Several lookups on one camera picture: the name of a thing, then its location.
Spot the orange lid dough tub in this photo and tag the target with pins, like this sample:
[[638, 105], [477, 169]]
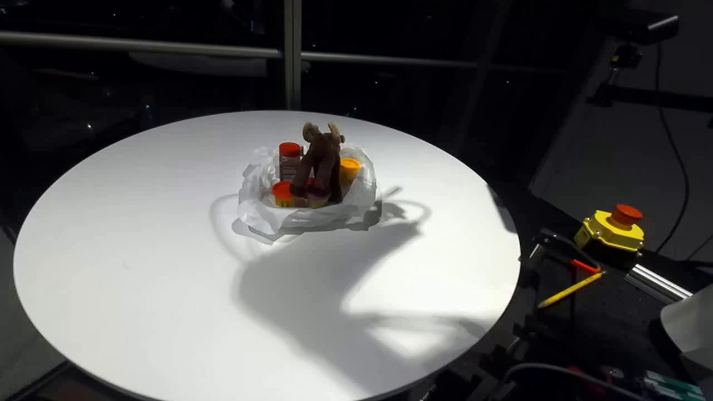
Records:
[[282, 193]]

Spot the dark mounted camera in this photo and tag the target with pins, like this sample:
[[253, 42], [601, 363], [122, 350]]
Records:
[[638, 22]]

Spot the grey window post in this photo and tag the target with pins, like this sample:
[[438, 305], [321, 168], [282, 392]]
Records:
[[293, 51]]

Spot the clear plastic bag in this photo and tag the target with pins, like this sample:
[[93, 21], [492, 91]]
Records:
[[349, 201]]

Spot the aluminium extrusion bar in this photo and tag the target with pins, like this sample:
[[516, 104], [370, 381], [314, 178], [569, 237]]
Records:
[[659, 282]]

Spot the white rounded object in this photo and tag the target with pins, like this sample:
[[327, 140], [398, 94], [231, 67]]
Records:
[[692, 325]]

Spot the horizontal metal window rail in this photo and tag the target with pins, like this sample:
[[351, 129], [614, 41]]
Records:
[[148, 46]]

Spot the tall spice jar red lid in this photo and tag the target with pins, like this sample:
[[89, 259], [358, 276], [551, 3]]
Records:
[[290, 158]]

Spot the brown plush moose toy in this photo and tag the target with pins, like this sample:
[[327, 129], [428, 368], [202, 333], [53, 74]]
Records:
[[325, 158]]

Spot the yellow emergency stop button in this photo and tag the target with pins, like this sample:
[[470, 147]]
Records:
[[614, 227]]

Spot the yellow pencil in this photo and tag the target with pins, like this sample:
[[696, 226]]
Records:
[[571, 290]]

